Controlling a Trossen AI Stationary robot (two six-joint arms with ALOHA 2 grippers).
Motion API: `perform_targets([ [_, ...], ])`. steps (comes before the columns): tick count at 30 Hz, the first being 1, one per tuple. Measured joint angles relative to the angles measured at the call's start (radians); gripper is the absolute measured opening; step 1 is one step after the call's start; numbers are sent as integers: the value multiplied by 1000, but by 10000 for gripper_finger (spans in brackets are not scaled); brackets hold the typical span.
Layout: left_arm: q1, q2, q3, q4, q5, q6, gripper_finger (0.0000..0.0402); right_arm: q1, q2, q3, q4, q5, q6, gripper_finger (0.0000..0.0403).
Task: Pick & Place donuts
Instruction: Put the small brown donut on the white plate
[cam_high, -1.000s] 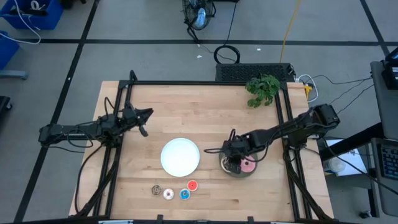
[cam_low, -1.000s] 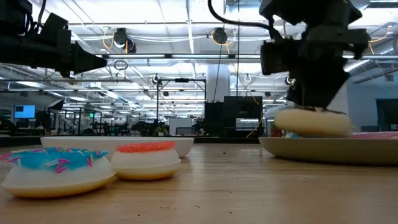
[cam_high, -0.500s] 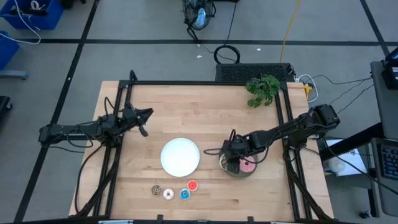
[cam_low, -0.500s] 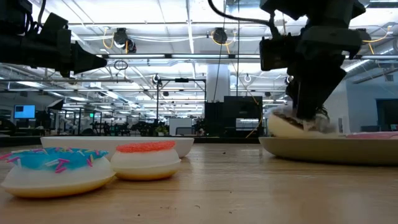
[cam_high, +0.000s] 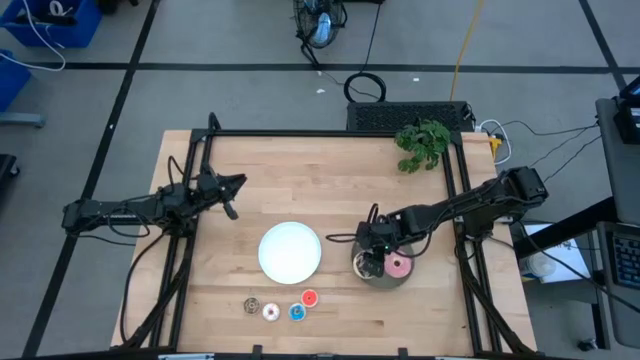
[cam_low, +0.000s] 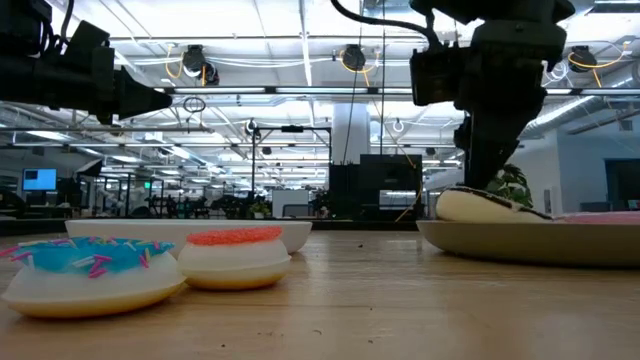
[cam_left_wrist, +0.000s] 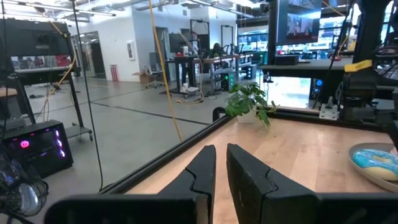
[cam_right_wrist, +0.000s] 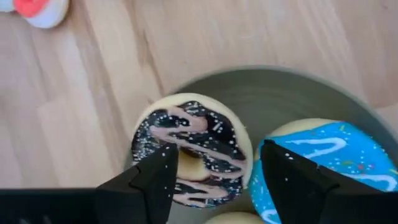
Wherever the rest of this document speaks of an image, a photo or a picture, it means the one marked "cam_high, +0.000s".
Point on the black computer tower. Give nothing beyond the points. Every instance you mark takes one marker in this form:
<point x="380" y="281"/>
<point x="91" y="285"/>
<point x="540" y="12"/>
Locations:
<point x="410" y="116"/>

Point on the black floor beam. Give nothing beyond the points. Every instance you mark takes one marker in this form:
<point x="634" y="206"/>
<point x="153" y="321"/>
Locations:
<point x="575" y="225"/>

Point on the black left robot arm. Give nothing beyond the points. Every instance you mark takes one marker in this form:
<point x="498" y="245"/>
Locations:
<point x="115" y="212"/>

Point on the large blue storage bin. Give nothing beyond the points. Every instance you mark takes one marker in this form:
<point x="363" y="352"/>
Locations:
<point x="55" y="27"/>

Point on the silver nameplate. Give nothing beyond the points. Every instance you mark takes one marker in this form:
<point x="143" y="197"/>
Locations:
<point x="186" y="356"/>

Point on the white round plate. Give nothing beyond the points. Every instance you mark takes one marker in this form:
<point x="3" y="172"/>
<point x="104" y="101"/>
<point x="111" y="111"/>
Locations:
<point x="290" y="252"/>

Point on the small chocolate donut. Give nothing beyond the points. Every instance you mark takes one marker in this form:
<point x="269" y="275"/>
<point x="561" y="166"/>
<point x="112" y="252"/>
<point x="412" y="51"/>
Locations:
<point x="247" y="305"/>

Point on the small red sugar donut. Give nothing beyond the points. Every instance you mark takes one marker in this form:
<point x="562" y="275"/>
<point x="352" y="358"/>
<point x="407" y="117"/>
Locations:
<point x="305" y="298"/>

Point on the black aluminium table frame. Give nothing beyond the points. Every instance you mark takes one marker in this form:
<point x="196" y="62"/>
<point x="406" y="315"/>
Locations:
<point x="325" y="133"/>

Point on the black floor fan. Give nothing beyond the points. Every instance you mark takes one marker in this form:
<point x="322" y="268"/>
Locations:
<point x="320" y="27"/>

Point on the green potted plant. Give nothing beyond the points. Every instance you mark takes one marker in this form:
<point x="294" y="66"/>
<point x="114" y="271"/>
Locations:
<point x="422" y="145"/>

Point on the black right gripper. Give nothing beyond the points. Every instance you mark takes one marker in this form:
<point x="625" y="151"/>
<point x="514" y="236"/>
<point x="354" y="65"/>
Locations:
<point x="377" y="234"/>

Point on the small blue storage bin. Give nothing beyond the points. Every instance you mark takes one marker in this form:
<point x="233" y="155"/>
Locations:
<point x="11" y="80"/>

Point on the small blue sprinkled donut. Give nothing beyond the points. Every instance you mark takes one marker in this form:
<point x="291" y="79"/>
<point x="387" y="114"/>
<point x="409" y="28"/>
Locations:
<point x="292" y="312"/>

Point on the black desk monitor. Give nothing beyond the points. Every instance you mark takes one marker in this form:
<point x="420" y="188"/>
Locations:
<point x="629" y="117"/>

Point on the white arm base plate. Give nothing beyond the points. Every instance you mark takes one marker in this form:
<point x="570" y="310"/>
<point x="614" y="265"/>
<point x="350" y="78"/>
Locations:
<point x="505" y="218"/>

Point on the grey metal foot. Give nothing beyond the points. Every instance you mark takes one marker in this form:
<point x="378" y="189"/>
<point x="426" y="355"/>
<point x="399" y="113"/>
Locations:
<point x="20" y="120"/>

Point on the black chair base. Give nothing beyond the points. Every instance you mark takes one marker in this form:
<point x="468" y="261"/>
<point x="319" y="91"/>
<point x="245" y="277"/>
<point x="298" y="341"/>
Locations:
<point x="7" y="167"/>

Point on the large pink frosted donut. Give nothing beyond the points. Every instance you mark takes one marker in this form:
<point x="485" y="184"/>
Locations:
<point x="390" y="267"/>

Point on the small pink-white donut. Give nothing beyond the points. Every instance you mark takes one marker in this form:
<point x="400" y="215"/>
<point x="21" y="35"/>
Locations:
<point x="266" y="312"/>

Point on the grey desk with monitor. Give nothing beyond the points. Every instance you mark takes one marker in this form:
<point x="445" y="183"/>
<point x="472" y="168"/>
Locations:
<point x="620" y="175"/>

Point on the grey round plate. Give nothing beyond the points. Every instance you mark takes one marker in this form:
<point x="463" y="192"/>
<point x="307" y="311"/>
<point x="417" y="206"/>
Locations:
<point x="395" y="282"/>

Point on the white paper sheet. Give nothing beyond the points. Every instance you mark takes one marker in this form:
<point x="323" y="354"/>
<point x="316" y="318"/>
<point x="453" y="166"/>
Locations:
<point x="575" y="260"/>

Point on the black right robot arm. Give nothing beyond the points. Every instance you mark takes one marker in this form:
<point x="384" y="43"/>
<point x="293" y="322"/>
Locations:
<point x="465" y="202"/>

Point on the grey desk with keyboard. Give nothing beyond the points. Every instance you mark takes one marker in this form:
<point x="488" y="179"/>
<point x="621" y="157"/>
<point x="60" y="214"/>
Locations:
<point x="605" y="310"/>

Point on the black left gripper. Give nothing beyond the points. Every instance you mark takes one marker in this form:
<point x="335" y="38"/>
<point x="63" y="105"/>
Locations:
<point x="212" y="186"/>

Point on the black keyboard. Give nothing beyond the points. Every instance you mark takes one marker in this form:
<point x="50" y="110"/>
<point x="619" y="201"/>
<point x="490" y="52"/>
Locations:
<point x="627" y="260"/>

